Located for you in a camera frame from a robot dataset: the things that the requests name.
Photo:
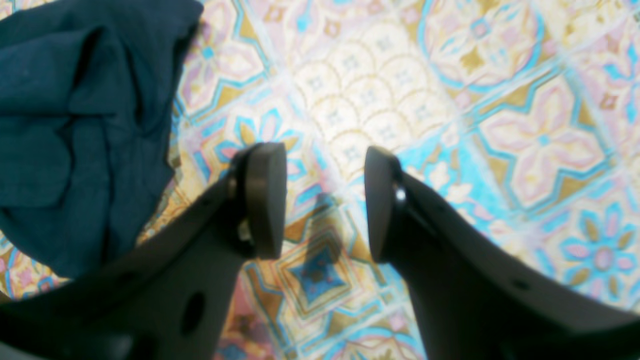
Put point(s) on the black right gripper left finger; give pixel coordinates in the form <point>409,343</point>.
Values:
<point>168,299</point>

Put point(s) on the patterned colourful tablecloth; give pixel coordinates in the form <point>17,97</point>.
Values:
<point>522,114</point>

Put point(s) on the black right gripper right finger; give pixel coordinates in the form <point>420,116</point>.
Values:
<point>471,299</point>

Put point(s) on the dark navy t-shirt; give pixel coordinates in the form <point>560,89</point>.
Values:
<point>87,90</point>

